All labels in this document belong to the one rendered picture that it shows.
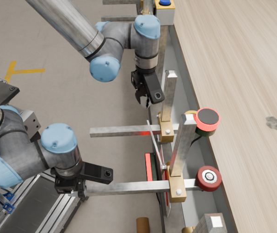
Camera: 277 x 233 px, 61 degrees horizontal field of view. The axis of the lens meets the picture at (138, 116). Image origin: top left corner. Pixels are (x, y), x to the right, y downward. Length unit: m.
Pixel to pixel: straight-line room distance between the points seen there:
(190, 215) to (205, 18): 1.14
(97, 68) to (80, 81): 1.91
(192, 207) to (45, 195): 0.91
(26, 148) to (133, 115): 1.60
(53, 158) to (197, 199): 0.69
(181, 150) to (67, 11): 0.46
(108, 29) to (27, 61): 2.30
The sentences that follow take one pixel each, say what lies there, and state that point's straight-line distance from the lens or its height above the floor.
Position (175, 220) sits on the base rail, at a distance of 0.97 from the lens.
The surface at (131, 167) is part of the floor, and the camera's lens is 1.83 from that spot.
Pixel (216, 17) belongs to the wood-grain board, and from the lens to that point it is 1.66.
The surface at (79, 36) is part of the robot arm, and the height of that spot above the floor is 1.32.
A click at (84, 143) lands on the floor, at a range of 1.99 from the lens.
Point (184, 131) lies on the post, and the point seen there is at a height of 1.13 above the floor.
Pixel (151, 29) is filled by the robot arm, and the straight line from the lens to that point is 0.70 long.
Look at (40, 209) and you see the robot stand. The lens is 1.59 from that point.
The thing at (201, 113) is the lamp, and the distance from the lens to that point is 0.62.
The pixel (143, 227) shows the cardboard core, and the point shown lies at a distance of 1.59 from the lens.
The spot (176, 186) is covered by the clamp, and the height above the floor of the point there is 0.87.
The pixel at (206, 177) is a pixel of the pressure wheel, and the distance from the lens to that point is 0.82.
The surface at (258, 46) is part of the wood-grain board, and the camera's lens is 1.46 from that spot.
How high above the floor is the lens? 1.62
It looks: 50 degrees down
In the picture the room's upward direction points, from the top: 1 degrees clockwise
